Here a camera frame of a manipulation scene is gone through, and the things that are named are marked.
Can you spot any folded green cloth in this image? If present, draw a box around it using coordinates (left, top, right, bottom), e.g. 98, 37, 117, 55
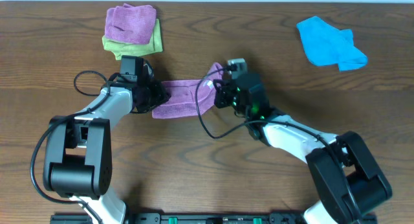
102, 19, 163, 60

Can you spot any right black cable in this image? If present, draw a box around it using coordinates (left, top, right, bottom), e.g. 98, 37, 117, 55
193, 64, 363, 224

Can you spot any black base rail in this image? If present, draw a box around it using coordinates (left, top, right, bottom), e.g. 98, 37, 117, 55
50, 212, 378, 224

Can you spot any blue microfiber cloth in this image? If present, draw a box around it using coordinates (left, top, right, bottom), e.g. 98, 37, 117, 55
296, 16, 368, 72

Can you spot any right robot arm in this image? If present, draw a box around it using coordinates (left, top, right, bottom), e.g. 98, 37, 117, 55
213, 73, 393, 223

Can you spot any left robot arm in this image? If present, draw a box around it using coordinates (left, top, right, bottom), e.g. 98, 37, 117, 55
37, 75, 169, 223

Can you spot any purple microfiber cloth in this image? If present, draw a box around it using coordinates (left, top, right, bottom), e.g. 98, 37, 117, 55
152, 63, 223, 119

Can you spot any folded purple cloth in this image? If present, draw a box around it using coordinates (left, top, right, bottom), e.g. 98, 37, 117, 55
104, 3, 157, 45

